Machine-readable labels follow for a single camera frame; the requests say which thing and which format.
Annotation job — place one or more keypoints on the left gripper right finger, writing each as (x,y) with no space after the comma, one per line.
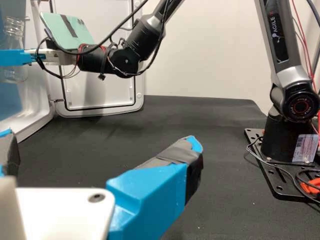
(155,190)

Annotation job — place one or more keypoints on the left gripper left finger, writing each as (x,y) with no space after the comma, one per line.
(8,150)

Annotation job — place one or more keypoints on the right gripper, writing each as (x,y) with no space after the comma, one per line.
(63,57)

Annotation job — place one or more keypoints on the clear flask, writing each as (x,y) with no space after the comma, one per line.
(12,37)

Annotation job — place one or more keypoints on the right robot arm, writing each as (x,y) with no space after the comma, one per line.
(146,32)

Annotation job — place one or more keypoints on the white incubator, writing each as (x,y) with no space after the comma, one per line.
(32,100)

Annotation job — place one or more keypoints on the incubator door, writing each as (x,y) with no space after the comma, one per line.
(100,90)

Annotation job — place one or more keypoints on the right wrist camera phone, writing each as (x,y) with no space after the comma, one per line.
(67,30)

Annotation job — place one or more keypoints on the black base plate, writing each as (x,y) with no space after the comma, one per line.
(282,182)

